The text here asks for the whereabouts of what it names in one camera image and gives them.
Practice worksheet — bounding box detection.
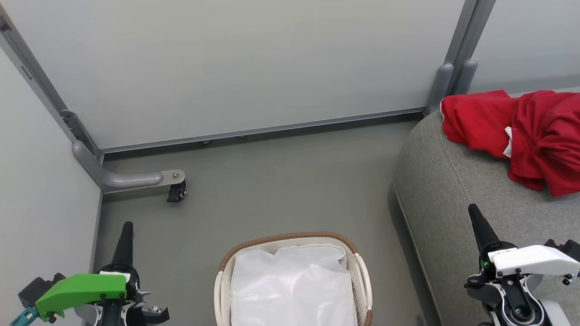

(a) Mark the white laundry basket, brown rim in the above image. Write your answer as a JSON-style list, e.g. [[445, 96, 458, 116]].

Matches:
[[214, 232, 373, 326]]

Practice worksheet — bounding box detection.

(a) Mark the left cable with teal plug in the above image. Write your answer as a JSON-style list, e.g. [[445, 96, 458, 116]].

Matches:
[[10, 307, 39, 326]]

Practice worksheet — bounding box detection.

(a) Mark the grey corner partition post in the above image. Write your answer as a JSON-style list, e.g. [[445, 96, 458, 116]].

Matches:
[[0, 5, 105, 163]]

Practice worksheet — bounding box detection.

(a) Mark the grey partition base rail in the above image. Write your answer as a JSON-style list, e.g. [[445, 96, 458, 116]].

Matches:
[[101, 107, 427, 155]]

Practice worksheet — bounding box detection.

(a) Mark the grey partition foot bracket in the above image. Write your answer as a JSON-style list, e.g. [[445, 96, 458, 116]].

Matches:
[[72, 140, 186, 195]]

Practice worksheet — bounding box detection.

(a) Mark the left gripper, green band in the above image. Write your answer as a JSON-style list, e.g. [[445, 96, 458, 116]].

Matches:
[[18, 221, 170, 326]]

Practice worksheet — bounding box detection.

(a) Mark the plain red garment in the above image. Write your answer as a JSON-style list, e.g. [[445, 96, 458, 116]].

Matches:
[[505, 90, 580, 197]]

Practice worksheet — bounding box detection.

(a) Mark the small black caster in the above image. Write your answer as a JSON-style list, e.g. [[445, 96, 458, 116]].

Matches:
[[166, 180, 188, 203]]

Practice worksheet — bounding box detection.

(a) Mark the right gripper, white band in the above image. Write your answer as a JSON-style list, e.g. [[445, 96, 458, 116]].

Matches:
[[468, 204, 580, 283]]

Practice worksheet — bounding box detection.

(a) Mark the grey double partition post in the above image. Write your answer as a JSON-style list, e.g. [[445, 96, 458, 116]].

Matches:
[[425, 0, 497, 115]]

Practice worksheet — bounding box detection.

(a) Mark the white basket liner bag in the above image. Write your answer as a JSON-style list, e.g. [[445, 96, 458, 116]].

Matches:
[[230, 244, 358, 326]]

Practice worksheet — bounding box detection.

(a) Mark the grey sofa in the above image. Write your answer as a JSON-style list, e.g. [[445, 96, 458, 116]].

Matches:
[[388, 86, 580, 326]]

